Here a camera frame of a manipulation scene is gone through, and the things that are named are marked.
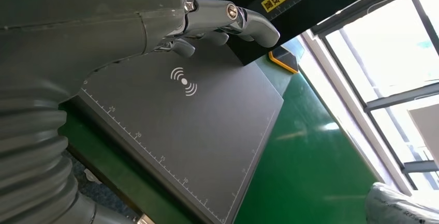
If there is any dark window frame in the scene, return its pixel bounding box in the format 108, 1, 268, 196
310, 0, 439, 192

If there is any green table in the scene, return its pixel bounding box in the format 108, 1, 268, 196
58, 37, 306, 224

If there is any green conveyor belt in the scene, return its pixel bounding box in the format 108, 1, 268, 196
233, 73, 378, 224

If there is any aluminium conveyor frame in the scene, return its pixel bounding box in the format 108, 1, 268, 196
298, 30, 412, 196

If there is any black scanner column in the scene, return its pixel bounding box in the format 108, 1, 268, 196
219, 0, 405, 66

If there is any phone with yellow case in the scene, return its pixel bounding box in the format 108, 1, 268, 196
268, 46, 305, 74

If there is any black scanner platform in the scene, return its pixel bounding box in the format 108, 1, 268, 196
58, 40, 285, 224

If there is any white courier bag red print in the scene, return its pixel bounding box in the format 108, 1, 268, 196
365, 182, 439, 224

